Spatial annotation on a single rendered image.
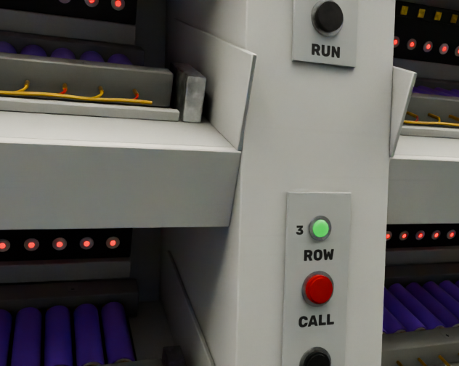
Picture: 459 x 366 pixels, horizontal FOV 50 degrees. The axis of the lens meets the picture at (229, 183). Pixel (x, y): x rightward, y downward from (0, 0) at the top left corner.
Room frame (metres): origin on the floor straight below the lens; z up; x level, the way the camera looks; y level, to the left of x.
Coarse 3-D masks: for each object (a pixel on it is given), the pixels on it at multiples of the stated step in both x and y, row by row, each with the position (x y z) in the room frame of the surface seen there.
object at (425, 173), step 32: (416, 32) 0.49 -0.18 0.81; (448, 32) 0.50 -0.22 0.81; (416, 64) 0.50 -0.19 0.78; (448, 64) 0.52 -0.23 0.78; (416, 96) 0.37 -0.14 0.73; (448, 96) 0.40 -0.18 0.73; (416, 128) 0.35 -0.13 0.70; (448, 128) 0.37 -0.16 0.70; (416, 160) 0.30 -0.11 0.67; (448, 160) 0.30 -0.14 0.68; (416, 192) 0.31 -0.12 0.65; (448, 192) 0.31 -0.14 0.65
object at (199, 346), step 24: (0, 264) 0.37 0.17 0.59; (24, 264) 0.37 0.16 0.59; (48, 264) 0.38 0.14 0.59; (72, 264) 0.39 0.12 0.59; (96, 264) 0.39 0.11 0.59; (120, 264) 0.40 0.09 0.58; (168, 264) 0.40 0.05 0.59; (168, 288) 0.40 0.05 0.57; (144, 312) 0.40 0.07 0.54; (168, 312) 0.39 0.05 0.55; (192, 312) 0.33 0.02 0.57; (144, 336) 0.38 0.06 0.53; (168, 336) 0.38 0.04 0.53; (192, 336) 0.33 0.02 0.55; (168, 360) 0.32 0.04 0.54; (192, 360) 0.32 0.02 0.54
